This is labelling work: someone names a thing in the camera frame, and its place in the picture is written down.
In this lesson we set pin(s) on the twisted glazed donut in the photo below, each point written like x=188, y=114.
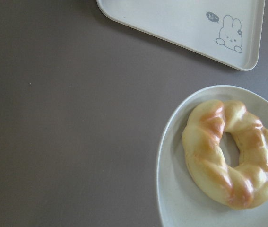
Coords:
x=244, y=186

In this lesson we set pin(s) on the white round plate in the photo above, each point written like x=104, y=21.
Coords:
x=180, y=202

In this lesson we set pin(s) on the cream rabbit print tray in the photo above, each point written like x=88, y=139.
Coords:
x=227, y=31

